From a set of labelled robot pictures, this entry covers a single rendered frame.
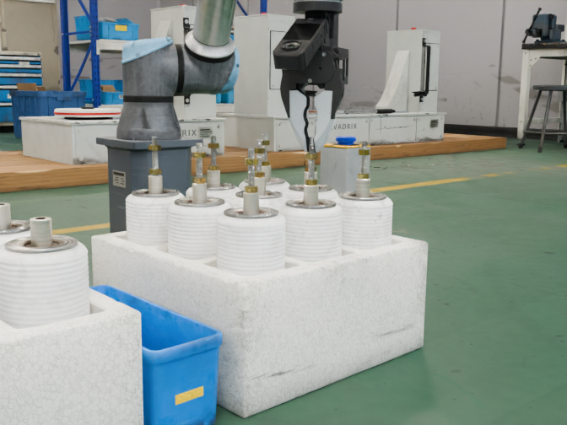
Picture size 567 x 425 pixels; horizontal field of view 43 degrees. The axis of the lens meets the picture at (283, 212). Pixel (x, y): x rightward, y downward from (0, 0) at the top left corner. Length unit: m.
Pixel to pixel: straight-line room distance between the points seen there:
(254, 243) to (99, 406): 0.29
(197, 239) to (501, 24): 5.90
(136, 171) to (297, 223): 0.69
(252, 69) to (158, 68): 2.31
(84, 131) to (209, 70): 1.59
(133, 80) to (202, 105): 1.94
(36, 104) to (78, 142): 2.49
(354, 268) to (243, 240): 0.19
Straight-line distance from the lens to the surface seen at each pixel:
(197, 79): 1.69
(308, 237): 1.02
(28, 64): 6.71
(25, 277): 0.78
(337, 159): 1.37
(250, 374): 0.94
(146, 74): 1.66
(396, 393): 1.05
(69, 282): 0.79
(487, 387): 1.10
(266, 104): 3.86
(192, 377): 0.90
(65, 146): 3.25
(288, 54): 0.96
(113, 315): 0.79
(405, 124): 4.59
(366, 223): 1.11
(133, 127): 1.66
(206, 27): 1.64
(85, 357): 0.79
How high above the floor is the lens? 0.42
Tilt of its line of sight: 10 degrees down
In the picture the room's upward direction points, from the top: 1 degrees clockwise
